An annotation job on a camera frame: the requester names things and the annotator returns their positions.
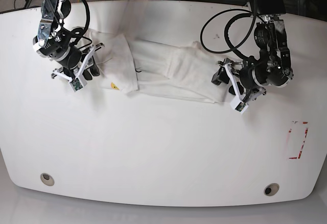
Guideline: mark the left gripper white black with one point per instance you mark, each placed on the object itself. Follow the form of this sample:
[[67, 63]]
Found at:
[[245, 81]]

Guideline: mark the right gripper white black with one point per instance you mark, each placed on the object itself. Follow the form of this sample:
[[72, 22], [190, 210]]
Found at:
[[79, 65]]

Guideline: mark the white T-shirt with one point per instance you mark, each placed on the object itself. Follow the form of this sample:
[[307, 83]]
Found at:
[[135, 65]]

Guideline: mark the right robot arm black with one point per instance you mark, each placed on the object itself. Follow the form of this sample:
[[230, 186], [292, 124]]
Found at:
[[54, 41]]

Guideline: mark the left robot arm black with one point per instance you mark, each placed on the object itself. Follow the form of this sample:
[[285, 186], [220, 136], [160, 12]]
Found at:
[[273, 67]]

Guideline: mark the red tape rectangle marking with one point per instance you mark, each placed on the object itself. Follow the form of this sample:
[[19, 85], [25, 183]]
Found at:
[[297, 135]]

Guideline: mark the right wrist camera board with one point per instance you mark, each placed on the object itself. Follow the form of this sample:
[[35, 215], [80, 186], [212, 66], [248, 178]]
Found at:
[[75, 85]]

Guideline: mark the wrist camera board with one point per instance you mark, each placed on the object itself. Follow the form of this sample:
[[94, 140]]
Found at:
[[239, 106], [75, 85]]

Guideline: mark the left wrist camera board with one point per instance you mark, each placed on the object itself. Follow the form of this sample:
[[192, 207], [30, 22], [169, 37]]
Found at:
[[239, 106]]

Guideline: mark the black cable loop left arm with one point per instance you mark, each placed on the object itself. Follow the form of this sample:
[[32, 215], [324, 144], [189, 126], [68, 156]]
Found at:
[[232, 48]]

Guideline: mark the right table cable grommet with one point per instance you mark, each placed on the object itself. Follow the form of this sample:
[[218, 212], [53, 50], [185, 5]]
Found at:
[[271, 189]]

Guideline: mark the table cable grommet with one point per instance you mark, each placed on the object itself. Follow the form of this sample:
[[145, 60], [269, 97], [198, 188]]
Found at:
[[271, 189], [47, 179]]

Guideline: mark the left table cable grommet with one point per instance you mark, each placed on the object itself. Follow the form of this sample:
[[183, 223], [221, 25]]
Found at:
[[47, 179]]

